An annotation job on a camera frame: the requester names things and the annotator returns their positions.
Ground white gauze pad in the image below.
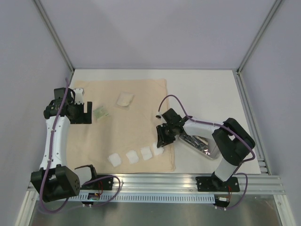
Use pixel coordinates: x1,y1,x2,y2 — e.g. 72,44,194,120
140,146,153,161
126,150,139,164
152,143,164,156
108,153,122,167

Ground green printed glove packet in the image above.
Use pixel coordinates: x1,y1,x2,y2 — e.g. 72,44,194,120
93,105,109,121

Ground steel tweezers pair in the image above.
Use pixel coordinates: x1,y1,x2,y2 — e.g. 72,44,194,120
182,135,209,147

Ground steel surgical scissors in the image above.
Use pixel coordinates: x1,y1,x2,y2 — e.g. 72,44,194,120
197,144,210,155

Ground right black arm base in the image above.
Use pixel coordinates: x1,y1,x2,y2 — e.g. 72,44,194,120
195,176,240,193

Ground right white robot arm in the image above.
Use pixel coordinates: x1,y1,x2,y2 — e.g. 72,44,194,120
156,108,255,191

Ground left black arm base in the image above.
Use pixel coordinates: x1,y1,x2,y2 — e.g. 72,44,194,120
81,175,113,191

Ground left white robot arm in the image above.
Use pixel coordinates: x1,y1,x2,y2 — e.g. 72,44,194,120
31,88,99,202

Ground stainless steel tray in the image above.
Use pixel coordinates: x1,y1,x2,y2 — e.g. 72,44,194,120
178,135,221,160

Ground beige cloth mat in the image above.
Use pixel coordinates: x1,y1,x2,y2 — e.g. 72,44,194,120
66,79,175,173

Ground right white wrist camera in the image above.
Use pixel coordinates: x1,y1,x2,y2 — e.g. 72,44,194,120
156,112,162,119

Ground slotted grey cable duct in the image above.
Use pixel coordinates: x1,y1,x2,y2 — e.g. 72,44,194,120
72,193,215,204

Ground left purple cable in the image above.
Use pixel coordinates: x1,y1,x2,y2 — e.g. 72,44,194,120
38,77,124,214

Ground aluminium front rail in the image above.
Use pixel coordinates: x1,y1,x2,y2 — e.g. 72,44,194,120
115,173,285,195

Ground left aluminium frame post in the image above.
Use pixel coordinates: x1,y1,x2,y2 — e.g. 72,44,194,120
32,0,75,74

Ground aluminium frame post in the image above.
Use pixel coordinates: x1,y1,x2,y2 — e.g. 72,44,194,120
32,0,75,74
236,0,284,75

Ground right aluminium frame post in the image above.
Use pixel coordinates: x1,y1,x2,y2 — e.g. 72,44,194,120
236,0,284,75

